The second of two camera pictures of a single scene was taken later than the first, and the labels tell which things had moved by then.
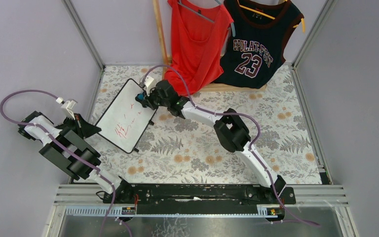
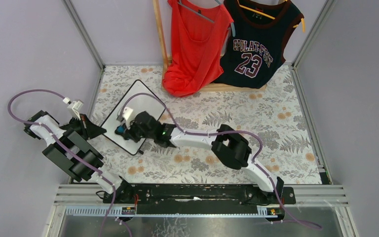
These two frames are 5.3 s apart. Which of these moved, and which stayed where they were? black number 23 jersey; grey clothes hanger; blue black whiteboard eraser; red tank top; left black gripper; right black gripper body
Moved: right black gripper body; blue black whiteboard eraser
Stayed: red tank top; black number 23 jersey; left black gripper; grey clothes hanger
